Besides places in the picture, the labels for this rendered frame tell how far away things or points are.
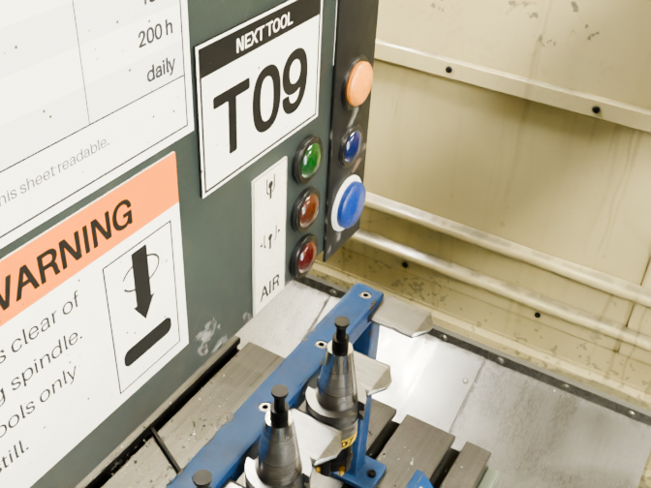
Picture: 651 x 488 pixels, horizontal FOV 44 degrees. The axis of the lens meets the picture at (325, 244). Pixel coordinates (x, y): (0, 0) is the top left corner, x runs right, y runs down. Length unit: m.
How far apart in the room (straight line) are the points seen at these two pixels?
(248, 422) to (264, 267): 0.41
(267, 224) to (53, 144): 0.16
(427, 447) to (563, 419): 0.29
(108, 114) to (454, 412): 1.20
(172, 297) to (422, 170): 1.00
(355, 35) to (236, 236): 0.13
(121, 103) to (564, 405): 1.23
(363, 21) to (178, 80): 0.15
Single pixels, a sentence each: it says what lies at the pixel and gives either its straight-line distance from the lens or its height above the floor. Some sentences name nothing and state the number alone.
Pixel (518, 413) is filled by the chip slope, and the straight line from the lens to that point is 1.45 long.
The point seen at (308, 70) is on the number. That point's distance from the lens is 0.41.
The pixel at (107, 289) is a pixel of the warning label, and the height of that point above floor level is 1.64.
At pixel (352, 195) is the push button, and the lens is 0.49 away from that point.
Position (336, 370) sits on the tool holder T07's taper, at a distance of 0.82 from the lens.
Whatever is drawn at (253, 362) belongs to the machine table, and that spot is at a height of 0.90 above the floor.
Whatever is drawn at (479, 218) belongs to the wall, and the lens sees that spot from 1.34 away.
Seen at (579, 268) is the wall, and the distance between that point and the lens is 1.32.
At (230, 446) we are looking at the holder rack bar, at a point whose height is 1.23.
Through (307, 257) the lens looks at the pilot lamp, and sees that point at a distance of 0.46.
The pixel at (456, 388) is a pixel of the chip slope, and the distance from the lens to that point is 1.46.
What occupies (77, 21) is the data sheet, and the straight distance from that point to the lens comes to 0.28.
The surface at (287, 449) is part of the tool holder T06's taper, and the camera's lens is 0.76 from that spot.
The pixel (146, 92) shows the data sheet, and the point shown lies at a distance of 0.31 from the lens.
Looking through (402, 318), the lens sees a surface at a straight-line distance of 0.97.
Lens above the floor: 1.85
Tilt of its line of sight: 36 degrees down
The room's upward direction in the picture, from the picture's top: 3 degrees clockwise
